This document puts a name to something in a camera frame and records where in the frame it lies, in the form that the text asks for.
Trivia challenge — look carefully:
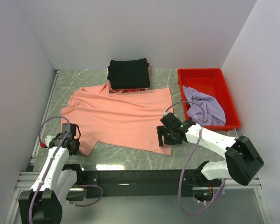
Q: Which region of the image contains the salmon pink t shirt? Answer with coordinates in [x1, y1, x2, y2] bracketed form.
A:
[61, 84, 172, 156]

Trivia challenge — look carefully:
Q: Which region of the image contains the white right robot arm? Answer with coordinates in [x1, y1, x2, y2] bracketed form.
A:
[156, 112, 264, 186]

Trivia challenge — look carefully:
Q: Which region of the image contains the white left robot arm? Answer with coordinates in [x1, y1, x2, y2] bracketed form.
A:
[18, 124, 82, 224]

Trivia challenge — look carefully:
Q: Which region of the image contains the lavender t shirt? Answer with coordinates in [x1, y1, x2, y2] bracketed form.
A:
[182, 86, 226, 126]

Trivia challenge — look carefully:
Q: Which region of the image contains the red plastic bin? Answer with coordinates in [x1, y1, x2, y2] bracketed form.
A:
[177, 68, 241, 132]

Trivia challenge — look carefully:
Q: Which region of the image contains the pink folded t shirt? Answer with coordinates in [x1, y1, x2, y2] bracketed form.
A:
[147, 62, 151, 79]

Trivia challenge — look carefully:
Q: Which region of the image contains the black folded t shirt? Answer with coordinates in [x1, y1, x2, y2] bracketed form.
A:
[107, 58, 150, 90]

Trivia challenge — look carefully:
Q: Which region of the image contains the red patterned folded t shirt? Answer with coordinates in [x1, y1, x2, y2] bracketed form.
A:
[108, 82, 148, 93]

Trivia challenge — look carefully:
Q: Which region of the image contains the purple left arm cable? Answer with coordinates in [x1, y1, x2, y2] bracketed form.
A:
[28, 116, 104, 224]

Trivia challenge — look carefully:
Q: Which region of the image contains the aluminium front rail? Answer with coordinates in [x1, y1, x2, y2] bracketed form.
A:
[15, 169, 262, 191]

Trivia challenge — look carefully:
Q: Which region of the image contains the aluminium rail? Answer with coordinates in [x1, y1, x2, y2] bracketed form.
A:
[29, 70, 61, 165]
[15, 169, 262, 191]

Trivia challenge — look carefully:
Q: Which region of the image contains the aluminium left side rail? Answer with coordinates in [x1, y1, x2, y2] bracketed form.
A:
[29, 70, 61, 165]

